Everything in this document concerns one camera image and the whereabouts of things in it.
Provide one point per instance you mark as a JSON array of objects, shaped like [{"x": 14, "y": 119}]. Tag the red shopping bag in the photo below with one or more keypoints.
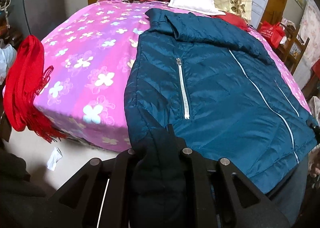
[{"x": 273, "y": 34}]

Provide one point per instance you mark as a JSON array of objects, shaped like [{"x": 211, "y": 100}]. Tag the pink floral bed sheet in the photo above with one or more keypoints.
[{"x": 93, "y": 53}]

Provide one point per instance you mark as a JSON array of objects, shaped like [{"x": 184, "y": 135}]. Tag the wooden chair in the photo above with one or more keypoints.
[{"x": 291, "y": 52}]

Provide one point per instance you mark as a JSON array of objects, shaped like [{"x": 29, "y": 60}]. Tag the white folded cloth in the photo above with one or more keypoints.
[{"x": 206, "y": 7}]

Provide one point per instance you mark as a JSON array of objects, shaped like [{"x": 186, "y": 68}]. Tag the red fringed scarf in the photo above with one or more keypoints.
[{"x": 25, "y": 80}]

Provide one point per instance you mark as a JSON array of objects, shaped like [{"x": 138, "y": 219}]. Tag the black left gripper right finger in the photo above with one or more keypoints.
[{"x": 220, "y": 195}]

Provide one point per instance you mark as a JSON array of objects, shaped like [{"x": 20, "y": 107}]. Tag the red ruffled pillow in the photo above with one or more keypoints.
[{"x": 233, "y": 20}]

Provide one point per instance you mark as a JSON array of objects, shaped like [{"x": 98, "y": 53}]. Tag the pink lace cover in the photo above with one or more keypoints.
[{"x": 309, "y": 28}]

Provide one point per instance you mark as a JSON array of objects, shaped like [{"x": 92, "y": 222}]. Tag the white paper scrap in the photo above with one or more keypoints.
[{"x": 55, "y": 156}]

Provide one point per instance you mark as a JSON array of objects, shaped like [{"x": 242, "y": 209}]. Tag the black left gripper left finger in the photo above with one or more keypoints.
[{"x": 97, "y": 195}]

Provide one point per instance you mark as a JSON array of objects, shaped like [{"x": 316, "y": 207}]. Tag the teal puffer jacket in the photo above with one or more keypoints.
[{"x": 216, "y": 87}]

